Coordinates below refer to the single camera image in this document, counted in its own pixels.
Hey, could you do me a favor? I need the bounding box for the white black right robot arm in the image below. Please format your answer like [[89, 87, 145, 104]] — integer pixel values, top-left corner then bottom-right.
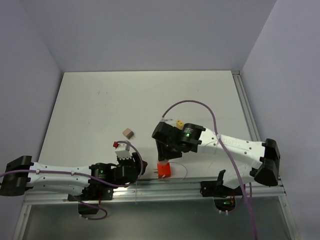
[[152, 121, 281, 195]]

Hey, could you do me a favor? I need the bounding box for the yellow charger plug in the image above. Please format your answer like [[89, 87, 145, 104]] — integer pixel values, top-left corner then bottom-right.
[[175, 119, 184, 130]]

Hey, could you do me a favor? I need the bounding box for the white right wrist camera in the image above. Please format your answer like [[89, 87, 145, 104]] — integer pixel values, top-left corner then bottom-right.
[[160, 118, 174, 124]]

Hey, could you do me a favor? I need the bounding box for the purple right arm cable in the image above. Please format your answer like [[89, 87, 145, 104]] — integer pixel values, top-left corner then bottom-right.
[[161, 100, 260, 240]]

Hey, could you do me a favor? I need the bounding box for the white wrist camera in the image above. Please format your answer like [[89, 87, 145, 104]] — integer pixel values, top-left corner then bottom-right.
[[160, 118, 174, 124], [113, 141, 132, 160]]

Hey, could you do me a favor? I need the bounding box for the red cube adapter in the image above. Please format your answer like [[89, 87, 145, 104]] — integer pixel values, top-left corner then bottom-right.
[[153, 162, 172, 179]]

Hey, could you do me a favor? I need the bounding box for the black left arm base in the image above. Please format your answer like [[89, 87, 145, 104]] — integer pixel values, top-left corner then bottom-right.
[[67, 186, 114, 218]]

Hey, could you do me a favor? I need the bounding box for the aluminium table frame rail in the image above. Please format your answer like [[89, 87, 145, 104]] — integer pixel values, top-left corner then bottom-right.
[[22, 70, 301, 240]]

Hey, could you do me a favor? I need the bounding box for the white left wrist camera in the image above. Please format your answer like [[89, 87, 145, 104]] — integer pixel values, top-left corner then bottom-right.
[[113, 141, 132, 160]]

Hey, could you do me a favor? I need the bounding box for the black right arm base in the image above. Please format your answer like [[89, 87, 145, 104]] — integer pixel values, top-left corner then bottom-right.
[[199, 169, 244, 215]]

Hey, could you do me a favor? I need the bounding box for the pink charger plug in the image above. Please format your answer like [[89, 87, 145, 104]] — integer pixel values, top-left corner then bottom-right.
[[157, 160, 169, 165]]

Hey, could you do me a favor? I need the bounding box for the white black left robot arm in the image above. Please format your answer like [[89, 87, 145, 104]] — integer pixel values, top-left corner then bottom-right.
[[0, 152, 148, 200]]

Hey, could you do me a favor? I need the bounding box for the brown charger plug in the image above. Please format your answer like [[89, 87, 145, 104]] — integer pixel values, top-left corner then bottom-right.
[[122, 128, 135, 140]]

